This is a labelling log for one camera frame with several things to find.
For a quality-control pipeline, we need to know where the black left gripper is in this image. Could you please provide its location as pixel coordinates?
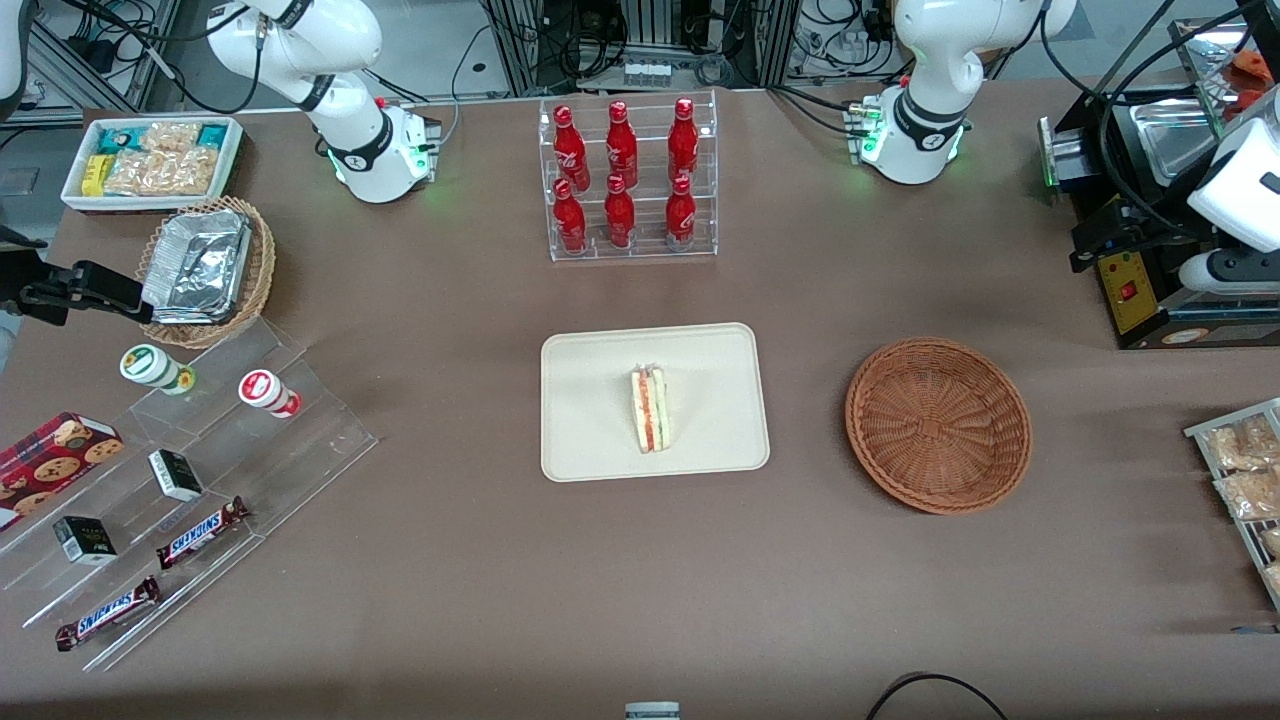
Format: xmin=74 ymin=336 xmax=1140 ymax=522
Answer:
xmin=1069 ymin=197 xmax=1189 ymax=274

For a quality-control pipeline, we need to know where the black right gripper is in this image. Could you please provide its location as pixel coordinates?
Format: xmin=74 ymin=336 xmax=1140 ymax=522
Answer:
xmin=0 ymin=250 xmax=155 ymax=327

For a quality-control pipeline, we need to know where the triangle sandwich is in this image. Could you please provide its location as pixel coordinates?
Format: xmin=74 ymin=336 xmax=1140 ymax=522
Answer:
xmin=629 ymin=364 xmax=672 ymax=455

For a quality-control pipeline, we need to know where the light wicker basket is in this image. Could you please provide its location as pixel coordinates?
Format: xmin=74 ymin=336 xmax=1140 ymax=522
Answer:
xmin=136 ymin=196 xmax=277 ymax=350

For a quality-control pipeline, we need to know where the grey snack tray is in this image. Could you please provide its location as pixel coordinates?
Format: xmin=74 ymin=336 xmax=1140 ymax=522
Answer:
xmin=1184 ymin=398 xmax=1280 ymax=613

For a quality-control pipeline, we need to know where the round brown wicker basket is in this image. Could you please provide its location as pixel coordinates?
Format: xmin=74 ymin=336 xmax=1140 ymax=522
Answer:
xmin=845 ymin=337 xmax=1033 ymax=516

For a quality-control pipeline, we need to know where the cream plastic tray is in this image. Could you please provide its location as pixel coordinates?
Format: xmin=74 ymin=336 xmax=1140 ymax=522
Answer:
xmin=541 ymin=322 xmax=771 ymax=483

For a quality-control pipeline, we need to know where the black machine with yellow panel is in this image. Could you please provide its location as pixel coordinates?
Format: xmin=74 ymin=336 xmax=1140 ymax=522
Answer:
xmin=1038 ymin=85 xmax=1280 ymax=351

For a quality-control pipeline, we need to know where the green lid yogurt cup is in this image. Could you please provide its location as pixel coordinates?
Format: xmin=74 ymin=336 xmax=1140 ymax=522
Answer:
xmin=119 ymin=344 xmax=197 ymax=396

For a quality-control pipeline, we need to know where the aluminium foil container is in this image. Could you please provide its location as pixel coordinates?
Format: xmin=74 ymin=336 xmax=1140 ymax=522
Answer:
xmin=141 ymin=209 xmax=253 ymax=326

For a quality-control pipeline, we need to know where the clear bag of crackers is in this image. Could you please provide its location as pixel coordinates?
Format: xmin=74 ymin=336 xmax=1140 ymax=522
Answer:
xmin=140 ymin=121 xmax=204 ymax=154
xmin=103 ymin=149 xmax=220 ymax=197

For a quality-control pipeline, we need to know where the red chocolate cookie box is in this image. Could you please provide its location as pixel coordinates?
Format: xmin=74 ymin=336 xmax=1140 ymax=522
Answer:
xmin=0 ymin=412 xmax=125 ymax=532

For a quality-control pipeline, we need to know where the white rectangular snack bin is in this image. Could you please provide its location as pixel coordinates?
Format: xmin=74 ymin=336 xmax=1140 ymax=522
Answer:
xmin=61 ymin=116 xmax=245 ymax=214

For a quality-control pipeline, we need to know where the red lid yogurt cup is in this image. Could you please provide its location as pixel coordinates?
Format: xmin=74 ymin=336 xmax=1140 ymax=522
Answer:
xmin=238 ymin=369 xmax=302 ymax=419

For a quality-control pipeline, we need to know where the small black white box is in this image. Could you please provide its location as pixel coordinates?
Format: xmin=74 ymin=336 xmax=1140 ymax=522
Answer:
xmin=53 ymin=516 xmax=118 ymax=567
xmin=148 ymin=449 xmax=205 ymax=503

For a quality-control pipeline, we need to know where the clear acrylic stepped shelf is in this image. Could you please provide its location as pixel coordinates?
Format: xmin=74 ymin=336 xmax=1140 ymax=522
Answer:
xmin=0 ymin=318 xmax=379 ymax=673

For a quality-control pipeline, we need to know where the brown Snickers bar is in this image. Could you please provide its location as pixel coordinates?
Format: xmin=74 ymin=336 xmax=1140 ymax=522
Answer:
xmin=55 ymin=576 xmax=162 ymax=652
xmin=156 ymin=497 xmax=250 ymax=571

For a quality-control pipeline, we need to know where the red cola bottle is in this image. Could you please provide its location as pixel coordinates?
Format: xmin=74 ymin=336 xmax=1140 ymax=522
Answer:
xmin=605 ymin=100 xmax=639 ymax=190
xmin=603 ymin=173 xmax=637 ymax=250
xmin=553 ymin=105 xmax=592 ymax=192
xmin=667 ymin=97 xmax=700 ymax=187
xmin=552 ymin=178 xmax=589 ymax=255
xmin=665 ymin=174 xmax=698 ymax=247

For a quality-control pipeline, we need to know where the clear acrylic bottle rack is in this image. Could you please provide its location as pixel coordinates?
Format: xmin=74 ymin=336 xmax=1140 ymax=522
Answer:
xmin=538 ymin=90 xmax=719 ymax=263

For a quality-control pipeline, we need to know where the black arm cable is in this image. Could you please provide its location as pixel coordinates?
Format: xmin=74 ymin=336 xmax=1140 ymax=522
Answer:
xmin=1035 ymin=0 xmax=1263 ymax=241

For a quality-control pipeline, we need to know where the black floor cable loop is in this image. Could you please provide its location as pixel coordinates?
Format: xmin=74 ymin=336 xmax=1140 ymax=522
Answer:
xmin=865 ymin=672 xmax=1011 ymax=720

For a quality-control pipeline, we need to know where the aluminium frame rack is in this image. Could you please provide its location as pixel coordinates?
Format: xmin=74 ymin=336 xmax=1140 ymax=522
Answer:
xmin=480 ymin=0 xmax=803 ymax=98

